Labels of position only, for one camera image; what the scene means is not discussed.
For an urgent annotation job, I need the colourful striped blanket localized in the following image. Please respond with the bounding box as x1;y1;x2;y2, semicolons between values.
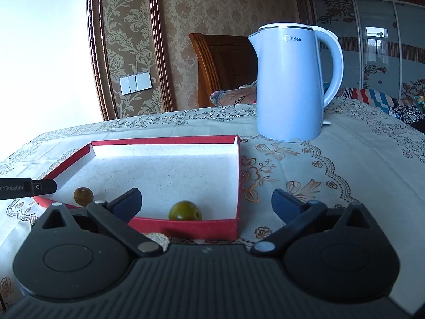
339;86;401;114

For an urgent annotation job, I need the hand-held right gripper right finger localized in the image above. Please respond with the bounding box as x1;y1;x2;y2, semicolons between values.
250;189;387;256

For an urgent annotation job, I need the light blue electric kettle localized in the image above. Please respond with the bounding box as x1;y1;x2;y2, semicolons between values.
247;23;344;142

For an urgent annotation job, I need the sliding door wardrobe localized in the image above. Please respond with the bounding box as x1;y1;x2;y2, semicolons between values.
310;0;425;102

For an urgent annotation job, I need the red shallow box tray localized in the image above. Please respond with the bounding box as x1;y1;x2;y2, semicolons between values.
33;135;240;241

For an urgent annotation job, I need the folded patterned blanket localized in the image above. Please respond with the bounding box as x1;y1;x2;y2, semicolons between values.
210;80;259;107

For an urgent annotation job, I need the brown kiwi fruit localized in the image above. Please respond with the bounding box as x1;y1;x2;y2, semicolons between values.
73;187;93;206

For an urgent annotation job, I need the white wall switch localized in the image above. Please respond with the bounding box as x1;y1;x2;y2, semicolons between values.
120;72;152;95

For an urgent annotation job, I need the dark floral cloth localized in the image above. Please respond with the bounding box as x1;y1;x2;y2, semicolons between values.
392;95;425;128

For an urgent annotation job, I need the wooden chair with cushion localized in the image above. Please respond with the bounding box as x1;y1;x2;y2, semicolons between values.
189;33;258;108

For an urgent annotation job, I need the green lime edge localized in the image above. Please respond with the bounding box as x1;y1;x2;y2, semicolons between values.
168;200;203;221

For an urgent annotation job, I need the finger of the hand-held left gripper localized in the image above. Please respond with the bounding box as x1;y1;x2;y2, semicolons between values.
31;179;58;195

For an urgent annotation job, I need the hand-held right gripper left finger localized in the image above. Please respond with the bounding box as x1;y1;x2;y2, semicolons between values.
31;188;165;257

